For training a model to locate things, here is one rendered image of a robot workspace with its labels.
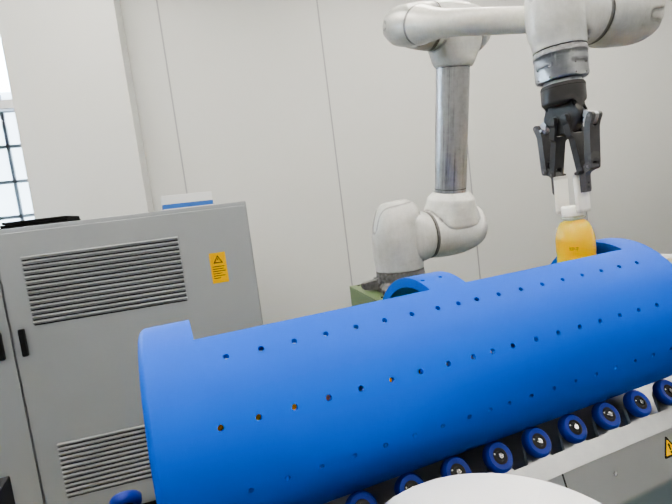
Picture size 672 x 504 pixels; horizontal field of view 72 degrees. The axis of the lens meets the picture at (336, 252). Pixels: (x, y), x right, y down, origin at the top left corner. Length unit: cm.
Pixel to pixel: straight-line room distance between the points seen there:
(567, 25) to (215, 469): 86
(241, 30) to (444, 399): 340
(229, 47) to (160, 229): 185
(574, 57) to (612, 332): 46
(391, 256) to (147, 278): 127
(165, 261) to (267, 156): 156
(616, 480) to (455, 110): 102
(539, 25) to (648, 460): 76
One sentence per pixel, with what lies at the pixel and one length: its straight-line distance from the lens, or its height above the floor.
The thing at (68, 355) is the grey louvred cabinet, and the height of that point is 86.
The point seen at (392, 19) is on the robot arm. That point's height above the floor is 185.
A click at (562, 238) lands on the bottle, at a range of 95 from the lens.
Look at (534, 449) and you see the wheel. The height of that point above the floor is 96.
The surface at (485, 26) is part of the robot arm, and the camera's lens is 121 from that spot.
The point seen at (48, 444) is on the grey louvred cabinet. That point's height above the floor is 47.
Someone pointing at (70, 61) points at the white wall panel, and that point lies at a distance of 347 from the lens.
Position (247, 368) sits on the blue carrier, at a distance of 57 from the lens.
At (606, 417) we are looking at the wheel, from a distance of 91.
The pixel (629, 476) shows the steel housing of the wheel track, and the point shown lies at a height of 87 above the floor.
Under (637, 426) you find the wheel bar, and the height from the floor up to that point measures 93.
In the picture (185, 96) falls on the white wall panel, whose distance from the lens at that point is 364.
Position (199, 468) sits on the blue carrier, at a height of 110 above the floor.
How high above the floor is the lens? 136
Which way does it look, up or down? 6 degrees down
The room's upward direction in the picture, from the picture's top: 7 degrees counter-clockwise
